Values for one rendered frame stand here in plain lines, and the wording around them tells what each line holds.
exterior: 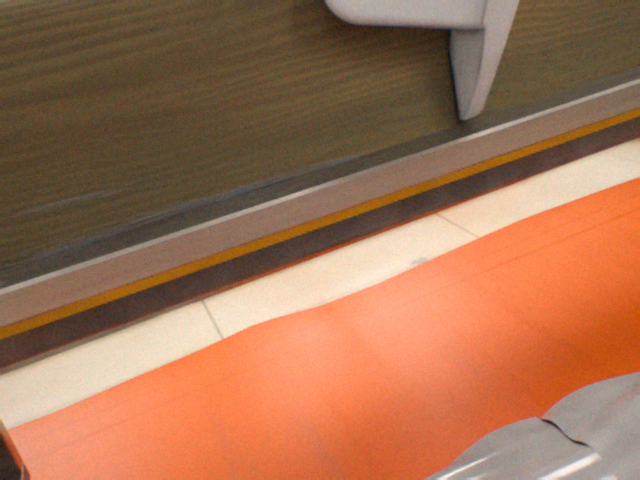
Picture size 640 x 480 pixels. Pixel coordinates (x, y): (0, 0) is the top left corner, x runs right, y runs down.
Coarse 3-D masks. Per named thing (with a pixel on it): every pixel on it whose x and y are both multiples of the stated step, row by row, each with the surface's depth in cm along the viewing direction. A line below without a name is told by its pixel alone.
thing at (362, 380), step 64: (320, 320) 34; (384, 320) 33; (128, 384) 32; (192, 384) 31; (256, 384) 30; (320, 384) 29; (384, 384) 28; (448, 384) 27; (64, 448) 29; (128, 448) 28; (192, 448) 27; (256, 448) 26; (320, 448) 26; (384, 448) 25; (448, 448) 24
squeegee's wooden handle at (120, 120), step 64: (0, 0) 15; (64, 0) 15; (128, 0) 16; (192, 0) 16; (256, 0) 17; (320, 0) 18; (576, 0) 21; (0, 64) 15; (64, 64) 16; (128, 64) 16; (192, 64) 17; (256, 64) 18; (320, 64) 18; (384, 64) 19; (448, 64) 20; (512, 64) 21; (576, 64) 22; (0, 128) 16; (64, 128) 16; (128, 128) 17; (192, 128) 18; (256, 128) 18; (320, 128) 19; (384, 128) 20; (0, 192) 16; (64, 192) 17; (128, 192) 18; (192, 192) 18; (0, 256) 17
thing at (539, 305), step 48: (624, 192) 40; (480, 240) 38; (528, 240) 37; (576, 240) 36; (624, 240) 35; (432, 288) 34; (480, 288) 34; (528, 288) 33; (576, 288) 32; (624, 288) 31; (480, 336) 30; (528, 336) 29; (576, 336) 29; (624, 336) 28; (528, 384) 27; (576, 384) 26
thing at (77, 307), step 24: (624, 120) 25; (552, 144) 24; (480, 168) 23; (408, 192) 22; (336, 216) 22; (264, 240) 21; (192, 264) 20; (120, 288) 19; (144, 288) 20; (48, 312) 19; (72, 312) 19; (0, 336) 19
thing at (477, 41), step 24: (336, 0) 16; (360, 0) 16; (384, 0) 17; (408, 0) 17; (432, 0) 17; (456, 0) 18; (480, 0) 17; (504, 0) 18; (360, 24) 17; (384, 24) 17; (408, 24) 17; (432, 24) 18; (456, 24) 18; (480, 24) 18; (504, 24) 18; (456, 48) 19; (480, 48) 18; (456, 72) 20; (480, 72) 19; (456, 96) 20; (480, 96) 20
